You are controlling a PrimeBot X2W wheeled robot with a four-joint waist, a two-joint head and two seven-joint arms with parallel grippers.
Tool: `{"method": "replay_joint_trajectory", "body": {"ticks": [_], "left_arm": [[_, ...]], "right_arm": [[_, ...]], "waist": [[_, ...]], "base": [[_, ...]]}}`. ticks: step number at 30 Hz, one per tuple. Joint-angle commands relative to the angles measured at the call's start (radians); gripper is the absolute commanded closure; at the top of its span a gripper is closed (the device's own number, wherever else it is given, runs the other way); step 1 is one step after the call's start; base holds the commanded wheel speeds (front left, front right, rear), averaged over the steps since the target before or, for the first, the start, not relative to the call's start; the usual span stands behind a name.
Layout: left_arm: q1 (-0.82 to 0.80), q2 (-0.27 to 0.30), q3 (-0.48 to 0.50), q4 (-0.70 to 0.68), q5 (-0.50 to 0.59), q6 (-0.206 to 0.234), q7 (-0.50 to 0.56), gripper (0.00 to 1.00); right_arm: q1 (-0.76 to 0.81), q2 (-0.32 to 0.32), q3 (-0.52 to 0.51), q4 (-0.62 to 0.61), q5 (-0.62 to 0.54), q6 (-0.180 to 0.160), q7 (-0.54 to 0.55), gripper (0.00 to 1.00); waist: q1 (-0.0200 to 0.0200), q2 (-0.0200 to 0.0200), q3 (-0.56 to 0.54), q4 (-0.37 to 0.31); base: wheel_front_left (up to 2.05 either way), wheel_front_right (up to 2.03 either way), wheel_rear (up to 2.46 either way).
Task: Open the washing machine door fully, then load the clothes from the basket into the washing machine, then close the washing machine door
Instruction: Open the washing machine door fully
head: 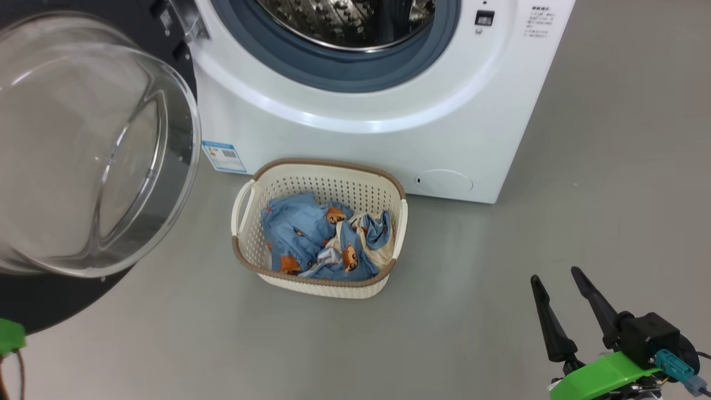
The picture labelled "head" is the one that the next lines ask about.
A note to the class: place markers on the metal door hinge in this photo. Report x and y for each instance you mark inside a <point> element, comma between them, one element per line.
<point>189,19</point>

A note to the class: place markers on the white front-load washing machine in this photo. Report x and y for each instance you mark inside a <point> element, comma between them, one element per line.
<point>361,144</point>

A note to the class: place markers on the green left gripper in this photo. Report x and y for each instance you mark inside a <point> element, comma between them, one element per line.
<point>10,336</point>

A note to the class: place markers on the blue energy label sticker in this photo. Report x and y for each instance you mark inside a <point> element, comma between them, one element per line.
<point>223,157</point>

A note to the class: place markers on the black round glass washer door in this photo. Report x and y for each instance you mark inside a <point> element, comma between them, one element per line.
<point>83,166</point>

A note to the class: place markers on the blue and cream bear garment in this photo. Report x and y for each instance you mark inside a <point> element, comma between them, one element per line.
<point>355,261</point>

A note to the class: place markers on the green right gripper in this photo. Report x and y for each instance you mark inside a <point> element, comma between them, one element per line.
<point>600,380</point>

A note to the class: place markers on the small printed text label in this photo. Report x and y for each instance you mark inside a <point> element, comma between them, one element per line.
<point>537,22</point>

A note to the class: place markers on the round white filter cover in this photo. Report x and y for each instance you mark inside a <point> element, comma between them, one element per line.
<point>443,182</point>

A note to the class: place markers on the stainless steel washing machine drum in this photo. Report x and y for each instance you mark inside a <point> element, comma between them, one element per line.
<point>344,22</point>

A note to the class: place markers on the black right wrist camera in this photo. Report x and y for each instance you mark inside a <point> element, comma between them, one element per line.
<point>650,336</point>

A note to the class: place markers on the cream perforated laundry basket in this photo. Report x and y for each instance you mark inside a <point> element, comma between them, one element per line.
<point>316,286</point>

